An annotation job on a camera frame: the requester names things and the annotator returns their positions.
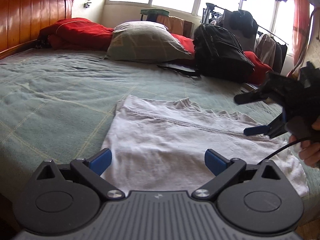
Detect red quilt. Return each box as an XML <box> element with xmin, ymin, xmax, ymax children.
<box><xmin>37</xmin><ymin>17</ymin><xmax>273</xmax><ymax>85</ymax></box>

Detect wooden headboard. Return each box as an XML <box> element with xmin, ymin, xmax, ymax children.
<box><xmin>1</xmin><ymin>0</ymin><xmax>72</xmax><ymax>59</ymax></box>

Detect items on window sill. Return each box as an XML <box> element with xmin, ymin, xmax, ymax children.
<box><xmin>140</xmin><ymin>9</ymin><xmax>193</xmax><ymax>38</ymax></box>

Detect clothes rack with garments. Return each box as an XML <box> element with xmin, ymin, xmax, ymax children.
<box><xmin>201</xmin><ymin>3</ymin><xmax>288</xmax><ymax>74</ymax></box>

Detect black backpack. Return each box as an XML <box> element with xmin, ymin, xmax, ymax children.
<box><xmin>157</xmin><ymin>23</ymin><xmax>256</xmax><ymax>84</ymax></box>

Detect right orange curtain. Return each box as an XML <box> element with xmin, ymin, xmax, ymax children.
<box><xmin>287</xmin><ymin>0</ymin><xmax>310</xmax><ymax>79</ymax></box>

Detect green plaid bed blanket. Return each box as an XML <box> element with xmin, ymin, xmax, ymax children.
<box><xmin>0</xmin><ymin>48</ymin><xmax>320</xmax><ymax>225</ymax></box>

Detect grey green pillow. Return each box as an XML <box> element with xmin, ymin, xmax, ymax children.
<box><xmin>106</xmin><ymin>21</ymin><xmax>193</xmax><ymax>63</ymax></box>

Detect right hand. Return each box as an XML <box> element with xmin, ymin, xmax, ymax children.
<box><xmin>298</xmin><ymin>140</ymin><xmax>320</xmax><ymax>168</ymax></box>

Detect white printed long-sleeve shirt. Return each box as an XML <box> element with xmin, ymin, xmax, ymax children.
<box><xmin>102</xmin><ymin>95</ymin><xmax>309</xmax><ymax>196</ymax></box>

